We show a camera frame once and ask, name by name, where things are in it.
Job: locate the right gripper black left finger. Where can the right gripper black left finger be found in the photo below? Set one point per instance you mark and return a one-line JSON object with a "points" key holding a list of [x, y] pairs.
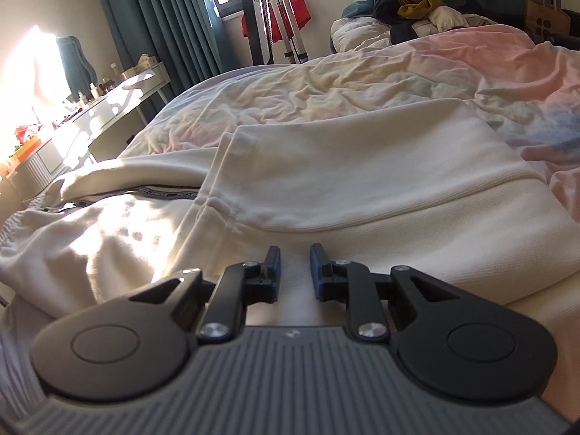
{"points": [[240, 286]]}

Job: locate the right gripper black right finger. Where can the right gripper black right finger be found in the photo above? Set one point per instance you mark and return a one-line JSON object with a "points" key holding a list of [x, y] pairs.
{"points": [[361, 291]]}

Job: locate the cream white sweatpants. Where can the cream white sweatpants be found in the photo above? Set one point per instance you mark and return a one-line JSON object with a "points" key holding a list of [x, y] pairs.
{"points": [[430, 185]]}

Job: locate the dark clothes pile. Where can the dark clothes pile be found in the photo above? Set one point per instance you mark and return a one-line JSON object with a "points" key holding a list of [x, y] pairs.
{"points": [[385, 11]]}

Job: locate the white desk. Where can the white desk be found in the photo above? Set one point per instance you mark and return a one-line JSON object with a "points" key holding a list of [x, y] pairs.
{"points": [[68, 147]]}

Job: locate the white pillow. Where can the white pillow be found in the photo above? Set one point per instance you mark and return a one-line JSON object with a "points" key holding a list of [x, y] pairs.
{"points": [[349, 34]]}

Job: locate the pastel pink blue duvet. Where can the pastel pink blue duvet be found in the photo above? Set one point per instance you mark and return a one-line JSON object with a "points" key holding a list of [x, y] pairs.
{"points": [[527, 93]]}

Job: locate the teal green curtain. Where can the teal green curtain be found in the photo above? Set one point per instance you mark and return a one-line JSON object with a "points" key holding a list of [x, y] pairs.
{"points": [[190, 38]]}

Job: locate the red cloth item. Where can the red cloth item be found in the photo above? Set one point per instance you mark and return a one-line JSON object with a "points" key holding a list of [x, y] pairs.
{"points": [[301, 13]]}

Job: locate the white panel heater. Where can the white panel heater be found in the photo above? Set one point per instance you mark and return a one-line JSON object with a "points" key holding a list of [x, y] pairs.
{"points": [[256, 32]]}

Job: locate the mustard yellow garment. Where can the mustard yellow garment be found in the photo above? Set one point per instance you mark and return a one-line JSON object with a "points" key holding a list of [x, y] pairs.
{"points": [[417, 9]]}

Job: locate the silver black tripod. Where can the silver black tripod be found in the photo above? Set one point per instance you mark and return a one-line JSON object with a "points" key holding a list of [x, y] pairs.
{"points": [[294, 49]]}

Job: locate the brown paper bag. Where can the brown paper bag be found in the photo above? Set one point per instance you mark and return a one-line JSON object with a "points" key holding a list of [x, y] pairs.
{"points": [[544, 18]]}

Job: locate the teal towel on wall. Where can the teal towel on wall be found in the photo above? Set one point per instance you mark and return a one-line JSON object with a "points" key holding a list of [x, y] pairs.
{"points": [[78, 71]]}

